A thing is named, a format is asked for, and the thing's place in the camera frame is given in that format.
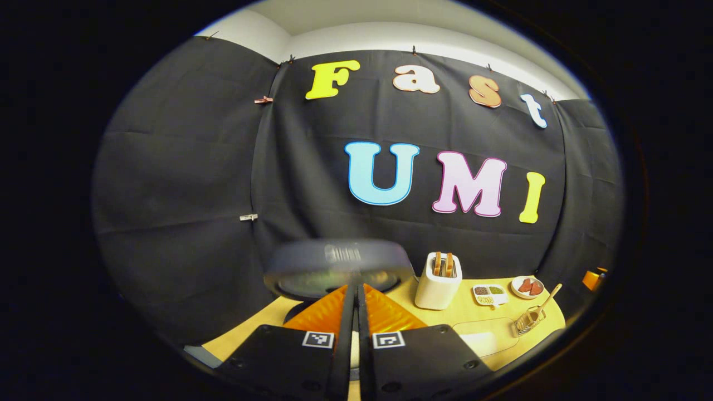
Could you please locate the wooden spoon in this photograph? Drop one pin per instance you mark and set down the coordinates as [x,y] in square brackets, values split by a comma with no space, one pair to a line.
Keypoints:
[550,298]

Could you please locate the dark grey rice cooker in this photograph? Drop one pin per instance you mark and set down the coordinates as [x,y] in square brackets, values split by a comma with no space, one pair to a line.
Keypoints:
[301,259]

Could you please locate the silver cloth clip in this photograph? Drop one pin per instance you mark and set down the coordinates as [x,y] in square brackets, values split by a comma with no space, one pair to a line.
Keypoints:
[248,217]

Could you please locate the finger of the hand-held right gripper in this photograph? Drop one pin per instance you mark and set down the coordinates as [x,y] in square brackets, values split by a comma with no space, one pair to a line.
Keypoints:
[592,280]

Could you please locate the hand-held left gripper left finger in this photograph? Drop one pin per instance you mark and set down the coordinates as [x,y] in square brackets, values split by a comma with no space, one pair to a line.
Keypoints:
[341,345]

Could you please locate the pink cloth clip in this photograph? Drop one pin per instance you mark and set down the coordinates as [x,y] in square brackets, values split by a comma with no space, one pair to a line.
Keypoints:
[263,100]

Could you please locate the brown toast slice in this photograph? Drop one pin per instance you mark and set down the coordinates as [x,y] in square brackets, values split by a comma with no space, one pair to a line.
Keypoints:
[437,264]
[449,265]

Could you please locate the white divided grain dish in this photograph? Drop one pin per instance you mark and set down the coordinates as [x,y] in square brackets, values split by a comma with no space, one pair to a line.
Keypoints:
[490,296]

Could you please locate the black backdrop cloth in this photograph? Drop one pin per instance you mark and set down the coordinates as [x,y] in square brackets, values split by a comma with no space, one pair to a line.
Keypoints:
[167,167]

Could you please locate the red meat slice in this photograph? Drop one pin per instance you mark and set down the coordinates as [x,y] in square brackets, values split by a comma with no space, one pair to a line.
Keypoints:
[525,285]
[536,288]

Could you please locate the white toaster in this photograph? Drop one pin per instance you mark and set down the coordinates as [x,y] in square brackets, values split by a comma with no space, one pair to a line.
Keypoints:
[437,294]

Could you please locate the round white plate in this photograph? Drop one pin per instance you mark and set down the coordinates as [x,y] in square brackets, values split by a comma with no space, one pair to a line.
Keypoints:
[517,292]

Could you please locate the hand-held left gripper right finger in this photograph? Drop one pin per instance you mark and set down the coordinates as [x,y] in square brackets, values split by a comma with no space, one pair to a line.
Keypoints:
[363,345]

